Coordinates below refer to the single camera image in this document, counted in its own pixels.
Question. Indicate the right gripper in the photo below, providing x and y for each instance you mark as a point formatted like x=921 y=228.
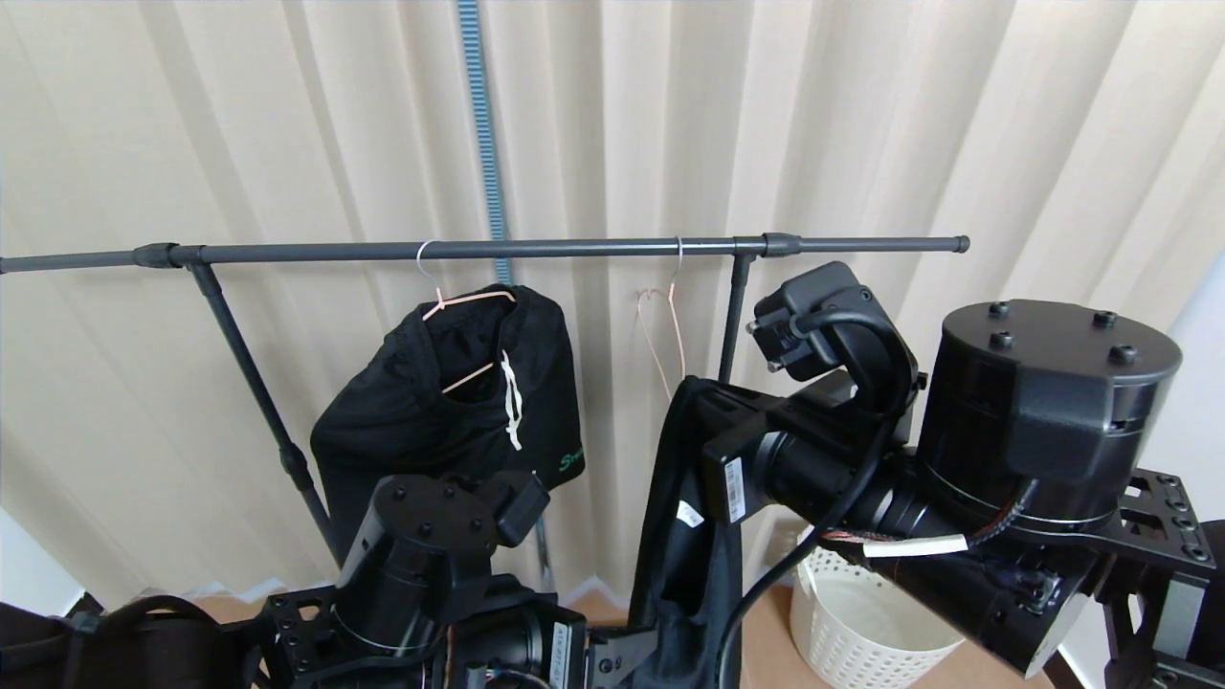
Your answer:
x=794 y=469

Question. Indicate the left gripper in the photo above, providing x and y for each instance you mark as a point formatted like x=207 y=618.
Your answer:
x=517 y=651

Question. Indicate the black garment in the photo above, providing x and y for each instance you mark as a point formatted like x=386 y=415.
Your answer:
x=689 y=574

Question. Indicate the black shorts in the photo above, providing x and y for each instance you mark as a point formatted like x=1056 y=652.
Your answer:
x=402 y=421

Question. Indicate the pink clothes hanger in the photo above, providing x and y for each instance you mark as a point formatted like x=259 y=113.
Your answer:
x=469 y=299
x=678 y=316

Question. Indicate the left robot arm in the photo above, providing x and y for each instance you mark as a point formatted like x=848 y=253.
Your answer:
x=412 y=555

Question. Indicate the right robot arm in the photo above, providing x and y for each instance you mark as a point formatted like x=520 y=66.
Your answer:
x=1043 y=402

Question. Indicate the white laundry basket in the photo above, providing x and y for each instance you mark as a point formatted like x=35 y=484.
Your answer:
x=861 y=632

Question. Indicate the black clothes rack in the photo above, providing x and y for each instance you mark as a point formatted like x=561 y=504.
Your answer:
x=574 y=249

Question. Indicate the beige curtain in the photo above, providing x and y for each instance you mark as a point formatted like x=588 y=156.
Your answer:
x=191 y=115

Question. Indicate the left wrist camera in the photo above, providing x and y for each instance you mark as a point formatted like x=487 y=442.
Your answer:
x=522 y=507

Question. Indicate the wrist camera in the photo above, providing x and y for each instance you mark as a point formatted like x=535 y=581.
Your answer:
x=813 y=297
x=522 y=507

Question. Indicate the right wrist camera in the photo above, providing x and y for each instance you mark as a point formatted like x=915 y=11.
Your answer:
x=813 y=297

